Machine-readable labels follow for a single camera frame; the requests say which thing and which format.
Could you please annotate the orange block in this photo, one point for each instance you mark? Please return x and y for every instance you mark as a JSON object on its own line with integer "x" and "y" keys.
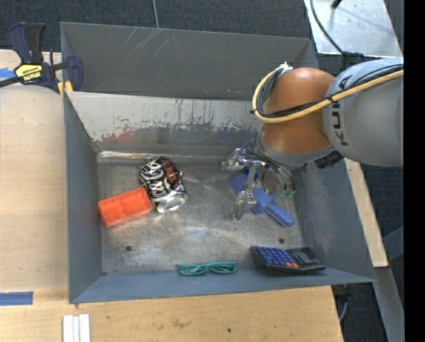
{"x": 124, "y": 207}

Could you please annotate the crushed black and white can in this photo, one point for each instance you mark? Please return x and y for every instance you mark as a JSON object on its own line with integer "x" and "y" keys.
{"x": 160, "y": 184}

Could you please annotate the blue plastic tool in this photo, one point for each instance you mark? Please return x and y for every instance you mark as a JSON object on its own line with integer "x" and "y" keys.
{"x": 275, "y": 210}

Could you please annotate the grey metal bin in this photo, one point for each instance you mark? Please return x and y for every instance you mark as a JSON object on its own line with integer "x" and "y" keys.
{"x": 205, "y": 233}

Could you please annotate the green sunglasses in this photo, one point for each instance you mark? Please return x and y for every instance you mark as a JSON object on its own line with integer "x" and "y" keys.
{"x": 207, "y": 268}

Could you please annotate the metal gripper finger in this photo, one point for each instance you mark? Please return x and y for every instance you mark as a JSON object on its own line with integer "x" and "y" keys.
{"x": 247, "y": 197}
{"x": 240, "y": 161}

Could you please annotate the black calculator with blue keys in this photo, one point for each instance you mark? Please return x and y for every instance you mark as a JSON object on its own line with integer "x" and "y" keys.
{"x": 287, "y": 258}

